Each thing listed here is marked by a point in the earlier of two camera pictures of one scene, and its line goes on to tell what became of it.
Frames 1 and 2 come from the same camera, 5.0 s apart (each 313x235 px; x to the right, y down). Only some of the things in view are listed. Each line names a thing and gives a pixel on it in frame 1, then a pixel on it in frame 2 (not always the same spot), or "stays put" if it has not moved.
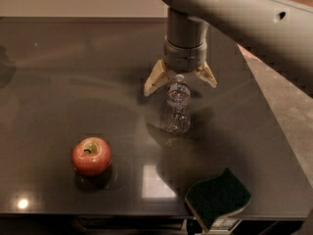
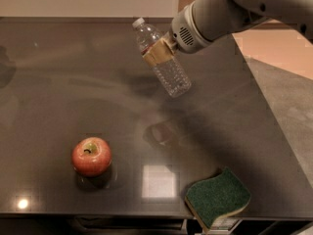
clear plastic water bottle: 177,120 → 171,74
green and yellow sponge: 211,199 stays put
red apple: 91,156 stays put
